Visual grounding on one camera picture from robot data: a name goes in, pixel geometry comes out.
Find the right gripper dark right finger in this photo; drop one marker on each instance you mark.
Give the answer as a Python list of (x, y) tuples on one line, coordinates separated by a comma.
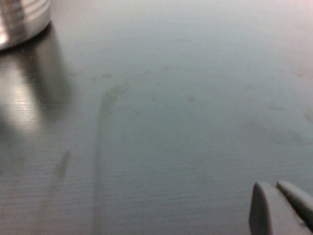
[(299, 197)]

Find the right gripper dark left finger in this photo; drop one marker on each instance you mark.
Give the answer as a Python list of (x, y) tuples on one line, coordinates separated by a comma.
[(266, 213)]

